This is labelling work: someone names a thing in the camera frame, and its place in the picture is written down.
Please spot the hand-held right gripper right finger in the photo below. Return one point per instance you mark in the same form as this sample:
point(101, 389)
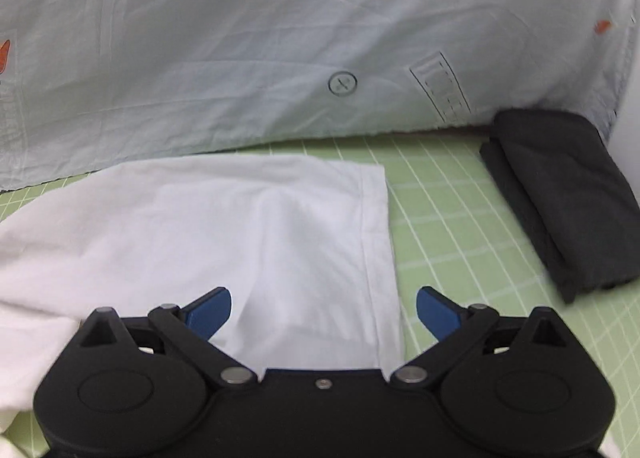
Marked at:
point(438, 313)

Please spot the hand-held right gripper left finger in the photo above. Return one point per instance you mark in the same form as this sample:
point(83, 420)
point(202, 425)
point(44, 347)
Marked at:
point(207, 313)

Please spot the white pants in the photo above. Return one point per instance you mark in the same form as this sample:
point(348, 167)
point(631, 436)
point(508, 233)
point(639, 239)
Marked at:
point(200, 228)

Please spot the green grid mat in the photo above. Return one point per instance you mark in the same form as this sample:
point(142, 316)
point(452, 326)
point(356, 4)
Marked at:
point(450, 218)

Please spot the black folded cloth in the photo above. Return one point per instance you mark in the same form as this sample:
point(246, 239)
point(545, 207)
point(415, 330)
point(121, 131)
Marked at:
point(560, 198)

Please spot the carrot print sheet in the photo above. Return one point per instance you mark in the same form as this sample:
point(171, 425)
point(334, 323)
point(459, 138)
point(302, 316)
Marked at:
point(250, 38)

